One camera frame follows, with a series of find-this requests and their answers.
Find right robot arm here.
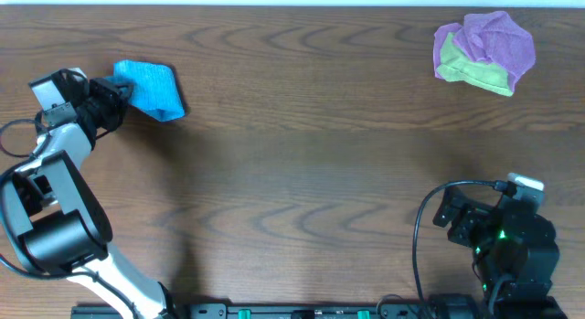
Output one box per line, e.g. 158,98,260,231
433,181,566,319

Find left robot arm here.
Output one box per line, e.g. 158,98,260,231
1,69,177,318

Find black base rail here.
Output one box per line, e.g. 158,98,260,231
70,302,570,319

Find blue microfiber cloth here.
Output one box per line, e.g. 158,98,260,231
107,59,186,122

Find purple microfiber cloth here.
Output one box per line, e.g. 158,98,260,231
432,11,536,94

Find green microfiber cloth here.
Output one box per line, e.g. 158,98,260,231
435,32,513,97

